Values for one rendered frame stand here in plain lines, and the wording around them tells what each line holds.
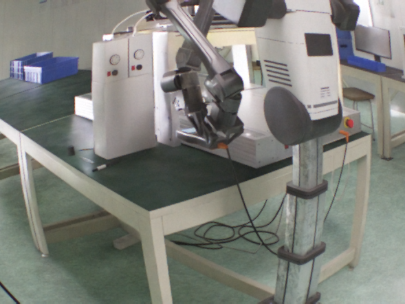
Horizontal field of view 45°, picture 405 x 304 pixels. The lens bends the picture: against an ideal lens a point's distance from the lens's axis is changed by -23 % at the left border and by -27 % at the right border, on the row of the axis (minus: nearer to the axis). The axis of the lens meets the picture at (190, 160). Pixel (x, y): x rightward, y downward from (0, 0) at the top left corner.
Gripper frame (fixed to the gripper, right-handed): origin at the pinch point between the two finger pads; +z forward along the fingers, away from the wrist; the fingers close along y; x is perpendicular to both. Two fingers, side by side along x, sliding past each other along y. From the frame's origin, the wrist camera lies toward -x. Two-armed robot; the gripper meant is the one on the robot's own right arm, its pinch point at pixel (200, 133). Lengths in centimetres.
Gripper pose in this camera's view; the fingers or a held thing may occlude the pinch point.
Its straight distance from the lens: 197.6
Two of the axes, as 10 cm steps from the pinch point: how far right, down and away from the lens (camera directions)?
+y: -8.6, 2.0, -4.7
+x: 4.7, -0.2, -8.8
